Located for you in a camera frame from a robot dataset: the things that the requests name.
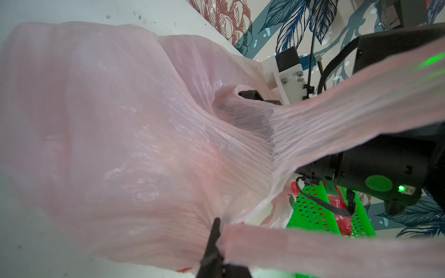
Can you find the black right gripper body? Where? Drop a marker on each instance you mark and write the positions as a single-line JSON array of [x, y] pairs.
[[254, 95]]

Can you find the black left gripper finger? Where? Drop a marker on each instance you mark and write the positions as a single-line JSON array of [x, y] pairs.
[[212, 265]]

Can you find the green plastic perforated basket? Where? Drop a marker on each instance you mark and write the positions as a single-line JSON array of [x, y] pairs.
[[311, 216]]

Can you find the pink plastic bag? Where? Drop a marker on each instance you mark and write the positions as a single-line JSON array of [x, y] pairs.
[[128, 140]]

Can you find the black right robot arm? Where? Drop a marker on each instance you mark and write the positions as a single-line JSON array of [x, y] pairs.
[[381, 133]]

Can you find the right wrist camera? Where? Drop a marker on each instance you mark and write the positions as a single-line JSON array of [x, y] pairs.
[[284, 74]]

